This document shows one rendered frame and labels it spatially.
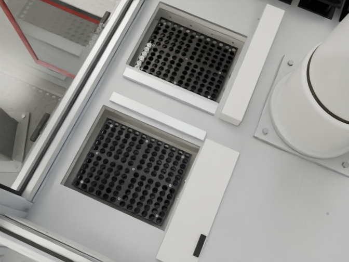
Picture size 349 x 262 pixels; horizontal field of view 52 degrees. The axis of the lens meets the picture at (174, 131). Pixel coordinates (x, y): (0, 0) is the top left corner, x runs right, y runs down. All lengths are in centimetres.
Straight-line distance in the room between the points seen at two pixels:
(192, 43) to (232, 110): 24
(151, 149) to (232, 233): 26
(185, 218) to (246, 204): 14
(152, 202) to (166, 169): 8
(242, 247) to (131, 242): 23
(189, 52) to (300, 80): 34
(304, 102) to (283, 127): 12
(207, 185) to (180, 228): 10
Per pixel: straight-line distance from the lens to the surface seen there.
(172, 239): 76
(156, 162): 84
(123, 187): 83
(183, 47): 96
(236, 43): 102
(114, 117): 95
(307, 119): 75
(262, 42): 91
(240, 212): 80
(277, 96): 86
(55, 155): 79
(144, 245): 77
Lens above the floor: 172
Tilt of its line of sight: 71 degrees down
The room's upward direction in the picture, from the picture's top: 11 degrees clockwise
